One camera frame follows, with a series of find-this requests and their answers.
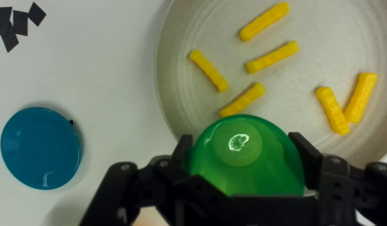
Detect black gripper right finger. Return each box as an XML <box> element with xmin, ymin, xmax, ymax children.
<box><xmin>288</xmin><ymin>131</ymin><xmax>387</xmax><ymax>226</ymax></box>

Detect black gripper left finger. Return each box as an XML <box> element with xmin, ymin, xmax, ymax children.
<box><xmin>79</xmin><ymin>134</ymin><xmax>193</xmax><ymax>226</ymax></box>

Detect yellow toy fry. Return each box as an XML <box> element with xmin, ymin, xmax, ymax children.
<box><xmin>245</xmin><ymin>41</ymin><xmax>299</xmax><ymax>73</ymax></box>
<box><xmin>344</xmin><ymin>72</ymin><xmax>378</xmax><ymax>122</ymax></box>
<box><xmin>315</xmin><ymin>86</ymin><xmax>351</xmax><ymax>135</ymax></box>
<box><xmin>189</xmin><ymin>48</ymin><xmax>229</xmax><ymax>91</ymax></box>
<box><xmin>219</xmin><ymin>82</ymin><xmax>265</xmax><ymax>116</ymax></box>
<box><xmin>239</xmin><ymin>1</ymin><xmax>290</xmax><ymax>41</ymax></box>

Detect green plastic cup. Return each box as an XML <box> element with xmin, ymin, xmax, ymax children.
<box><xmin>184</xmin><ymin>115</ymin><xmax>304</xmax><ymax>197</ymax></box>

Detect beige round plate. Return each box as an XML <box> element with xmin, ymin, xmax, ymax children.
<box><xmin>156</xmin><ymin>0</ymin><xmax>387</xmax><ymax>164</ymax></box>

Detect blue round lid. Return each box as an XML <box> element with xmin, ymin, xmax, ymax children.
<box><xmin>0</xmin><ymin>106</ymin><xmax>83</xmax><ymax>189</ymax></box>

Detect black tape pieces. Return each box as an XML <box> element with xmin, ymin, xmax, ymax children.
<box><xmin>0</xmin><ymin>2</ymin><xmax>46</xmax><ymax>52</ymax></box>

